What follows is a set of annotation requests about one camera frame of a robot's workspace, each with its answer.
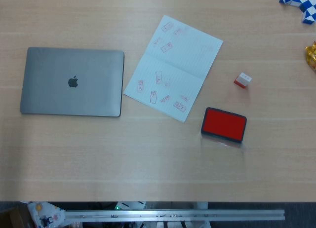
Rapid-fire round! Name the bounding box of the red and white stamp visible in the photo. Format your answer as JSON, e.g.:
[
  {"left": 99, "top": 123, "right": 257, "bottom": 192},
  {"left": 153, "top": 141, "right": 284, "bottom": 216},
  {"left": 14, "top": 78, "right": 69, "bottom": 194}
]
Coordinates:
[{"left": 233, "top": 72, "right": 252, "bottom": 89}]

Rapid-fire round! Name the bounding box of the white notebook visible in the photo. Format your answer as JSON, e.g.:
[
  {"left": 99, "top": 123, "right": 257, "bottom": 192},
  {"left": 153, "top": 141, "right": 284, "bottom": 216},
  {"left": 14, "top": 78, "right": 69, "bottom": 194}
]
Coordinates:
[{"left": 123, "top": 14, "right": 224, "bottom": 123}]

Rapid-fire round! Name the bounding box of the red ink pad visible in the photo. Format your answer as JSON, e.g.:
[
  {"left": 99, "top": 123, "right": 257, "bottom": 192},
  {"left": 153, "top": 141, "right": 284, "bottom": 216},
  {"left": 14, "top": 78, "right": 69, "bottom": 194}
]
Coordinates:
[{"left": 200, "top": 107, "right": 247, "bottom": 149}]

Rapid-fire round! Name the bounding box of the grey apple laptop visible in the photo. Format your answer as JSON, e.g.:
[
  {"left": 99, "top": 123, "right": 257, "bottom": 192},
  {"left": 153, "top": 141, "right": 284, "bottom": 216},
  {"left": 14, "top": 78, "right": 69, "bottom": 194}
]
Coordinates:
[{"left": 19, "top": 46, "right": 125, "bottom": 117}]

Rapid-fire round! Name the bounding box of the printed white sheet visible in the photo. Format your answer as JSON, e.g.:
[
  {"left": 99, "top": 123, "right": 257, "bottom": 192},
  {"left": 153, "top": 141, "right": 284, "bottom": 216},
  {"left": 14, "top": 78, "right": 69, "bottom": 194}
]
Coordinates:
[{"left": 27, "top": 201, "right": 67, "bottom": 228}]

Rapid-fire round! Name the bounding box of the gold snack package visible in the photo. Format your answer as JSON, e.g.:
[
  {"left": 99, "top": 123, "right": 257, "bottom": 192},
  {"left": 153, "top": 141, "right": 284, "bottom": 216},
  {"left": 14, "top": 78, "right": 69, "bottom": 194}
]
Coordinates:
[{"left": 305, "top": 41, "right": 316, "bottom": 71}]

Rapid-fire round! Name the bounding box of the blue white snake puzzle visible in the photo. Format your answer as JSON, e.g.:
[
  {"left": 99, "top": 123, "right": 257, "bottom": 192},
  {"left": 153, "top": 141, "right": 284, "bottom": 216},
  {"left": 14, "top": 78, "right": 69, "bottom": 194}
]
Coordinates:
[{"left": 279, "top": 0, "right": 316, "bottom": 25}]

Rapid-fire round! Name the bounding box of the aluminium rail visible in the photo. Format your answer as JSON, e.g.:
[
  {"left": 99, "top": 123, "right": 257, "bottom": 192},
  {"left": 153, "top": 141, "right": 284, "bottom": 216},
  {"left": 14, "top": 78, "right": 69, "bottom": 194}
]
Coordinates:
[{"left": 64, "top": 208, "right": 286, "bottom": 223}]

